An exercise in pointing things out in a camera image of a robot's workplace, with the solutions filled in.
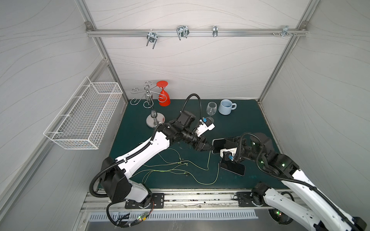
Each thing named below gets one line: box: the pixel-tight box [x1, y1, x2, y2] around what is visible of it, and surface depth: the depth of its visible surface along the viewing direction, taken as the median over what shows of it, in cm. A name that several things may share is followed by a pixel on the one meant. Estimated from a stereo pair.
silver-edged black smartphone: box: [211, 138, 226, 154], surface depth 67 cm
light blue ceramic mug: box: [218, 99, 238, 116], surface depth 113 cm
